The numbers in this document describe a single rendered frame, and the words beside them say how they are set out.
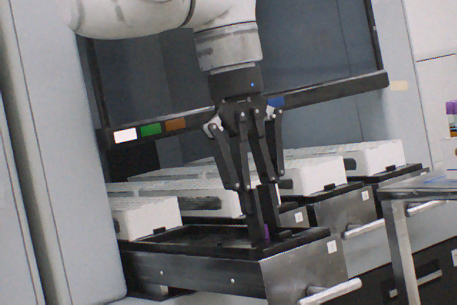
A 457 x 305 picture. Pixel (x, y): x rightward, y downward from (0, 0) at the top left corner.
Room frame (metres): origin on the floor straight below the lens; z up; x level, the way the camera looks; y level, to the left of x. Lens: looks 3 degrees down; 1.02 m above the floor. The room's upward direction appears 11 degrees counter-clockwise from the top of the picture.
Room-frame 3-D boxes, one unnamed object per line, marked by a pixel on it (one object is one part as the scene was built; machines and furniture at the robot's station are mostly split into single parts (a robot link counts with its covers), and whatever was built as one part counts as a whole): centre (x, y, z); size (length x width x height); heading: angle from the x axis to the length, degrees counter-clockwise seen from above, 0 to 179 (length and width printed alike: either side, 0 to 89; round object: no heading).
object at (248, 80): (1.25, -0.02, 1.00); 0.08 x 0.07 x 0.09; 125
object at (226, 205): (1.56, 0.06, 0.83); 0.30 x 0.10 x 0.06; 35
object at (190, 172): (1.90, 0.12, 0.83); 0.30 x 0.10 x 0.06; 35
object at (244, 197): (1.23, 0.00, 0.87); 0.03 x 0.01 x 0.05; 125
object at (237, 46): (1.25, -0.02, 1.07); 0.09 x 0.09 x 0.06
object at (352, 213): (1.76, 0.02, 0.78); 0.73 x 0.14 x 0.09; 35
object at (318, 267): (1.38, 0.12, 0.78); 0.73 x 0.14 x 0.09; 35
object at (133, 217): (1.53, 0.23, 0.83); 0.30 x 0.10 x 0.06; 35
